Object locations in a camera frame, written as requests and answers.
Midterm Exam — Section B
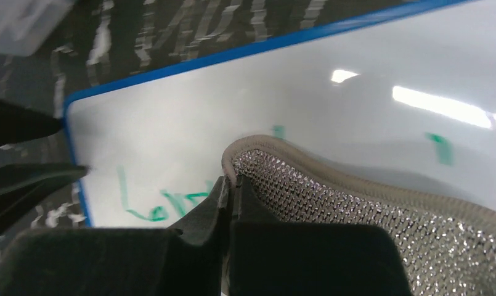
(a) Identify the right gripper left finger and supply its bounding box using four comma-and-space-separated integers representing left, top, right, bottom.
0, 177, 230, 295

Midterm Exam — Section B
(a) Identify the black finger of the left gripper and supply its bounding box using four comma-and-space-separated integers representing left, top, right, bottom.
0, 100, 88, 236

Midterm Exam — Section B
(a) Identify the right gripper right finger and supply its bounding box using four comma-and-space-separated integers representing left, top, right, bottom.
229, 175, 411, 295

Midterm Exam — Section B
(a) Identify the silver mesh scrubber pad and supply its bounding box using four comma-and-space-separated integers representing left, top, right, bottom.
221, 135, 496, 295

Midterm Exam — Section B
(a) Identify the blue framed whiteboard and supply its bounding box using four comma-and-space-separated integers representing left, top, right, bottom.
65, 1, 496, 227

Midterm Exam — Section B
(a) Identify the clear plastic screw box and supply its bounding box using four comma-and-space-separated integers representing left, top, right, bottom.
0, 0, 75, 57

